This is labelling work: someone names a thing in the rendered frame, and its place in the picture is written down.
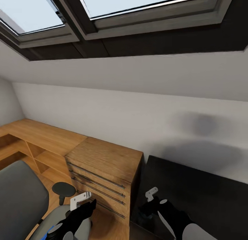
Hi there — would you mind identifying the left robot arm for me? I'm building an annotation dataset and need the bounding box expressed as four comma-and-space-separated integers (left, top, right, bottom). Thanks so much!
45, 191, 96, 240

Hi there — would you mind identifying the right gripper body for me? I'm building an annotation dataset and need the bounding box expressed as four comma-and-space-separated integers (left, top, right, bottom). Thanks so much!
141, 196, 159, 217

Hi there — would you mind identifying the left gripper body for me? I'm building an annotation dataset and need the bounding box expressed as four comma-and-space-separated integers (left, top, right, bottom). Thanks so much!
65, 202, 93, 227

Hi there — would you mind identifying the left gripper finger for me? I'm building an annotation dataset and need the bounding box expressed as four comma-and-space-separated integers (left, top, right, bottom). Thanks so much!
90, 199, 96, 212

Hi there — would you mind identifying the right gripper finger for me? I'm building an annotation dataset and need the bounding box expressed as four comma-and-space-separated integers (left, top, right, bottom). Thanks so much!
138, 207, 144, 215

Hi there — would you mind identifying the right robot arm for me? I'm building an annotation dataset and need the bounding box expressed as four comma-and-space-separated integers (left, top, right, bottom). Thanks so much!
138, 187, 217, 240

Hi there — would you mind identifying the swivel chair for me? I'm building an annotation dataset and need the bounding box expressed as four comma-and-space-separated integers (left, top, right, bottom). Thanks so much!
0, 160, 93, 240

